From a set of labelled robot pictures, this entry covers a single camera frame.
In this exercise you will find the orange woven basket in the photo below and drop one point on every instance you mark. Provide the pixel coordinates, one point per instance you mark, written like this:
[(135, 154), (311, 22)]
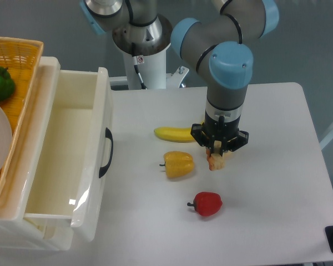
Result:
[(21, 57)]

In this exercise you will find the white drawer cabinet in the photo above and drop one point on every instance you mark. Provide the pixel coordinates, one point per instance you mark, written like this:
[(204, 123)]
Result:
[(15, 231)]

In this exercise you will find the yellow bell pepper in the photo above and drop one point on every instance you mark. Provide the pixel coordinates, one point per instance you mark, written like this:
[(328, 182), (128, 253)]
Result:
[(177, 164)]

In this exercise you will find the black drawer handle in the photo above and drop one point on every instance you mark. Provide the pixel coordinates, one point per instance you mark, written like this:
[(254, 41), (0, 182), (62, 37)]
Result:
[(108, 153)]

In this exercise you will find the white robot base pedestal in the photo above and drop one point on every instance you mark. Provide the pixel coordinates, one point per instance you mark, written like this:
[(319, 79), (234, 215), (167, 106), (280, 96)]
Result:
[(144, 50)]

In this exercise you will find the yellow banana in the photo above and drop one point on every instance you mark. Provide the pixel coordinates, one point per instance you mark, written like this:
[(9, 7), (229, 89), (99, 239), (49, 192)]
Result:
[(174, 134)]

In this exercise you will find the red bell pepper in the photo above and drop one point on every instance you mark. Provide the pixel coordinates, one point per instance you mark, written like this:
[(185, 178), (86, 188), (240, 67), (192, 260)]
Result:
[(206, 203)]

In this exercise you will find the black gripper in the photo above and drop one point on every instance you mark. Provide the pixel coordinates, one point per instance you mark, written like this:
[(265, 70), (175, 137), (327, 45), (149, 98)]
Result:
[(228, 133)]

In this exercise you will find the round bread roll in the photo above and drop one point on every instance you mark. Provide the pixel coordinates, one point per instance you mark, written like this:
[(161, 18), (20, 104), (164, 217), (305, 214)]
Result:
[(227, 155)]

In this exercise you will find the square toasted bread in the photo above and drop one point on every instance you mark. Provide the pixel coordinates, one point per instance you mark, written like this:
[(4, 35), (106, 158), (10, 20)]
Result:
[(215, 160)]

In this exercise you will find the green bell pepper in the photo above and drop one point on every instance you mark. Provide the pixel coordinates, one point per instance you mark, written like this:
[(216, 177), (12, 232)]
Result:
[(7, 85)]

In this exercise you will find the white open upper drawer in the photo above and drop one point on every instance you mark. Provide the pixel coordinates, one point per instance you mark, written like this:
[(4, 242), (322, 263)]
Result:
[(66, 190)]

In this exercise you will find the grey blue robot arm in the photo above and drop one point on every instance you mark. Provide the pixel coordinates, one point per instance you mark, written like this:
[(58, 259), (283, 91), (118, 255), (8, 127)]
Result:
[(217, 52)]

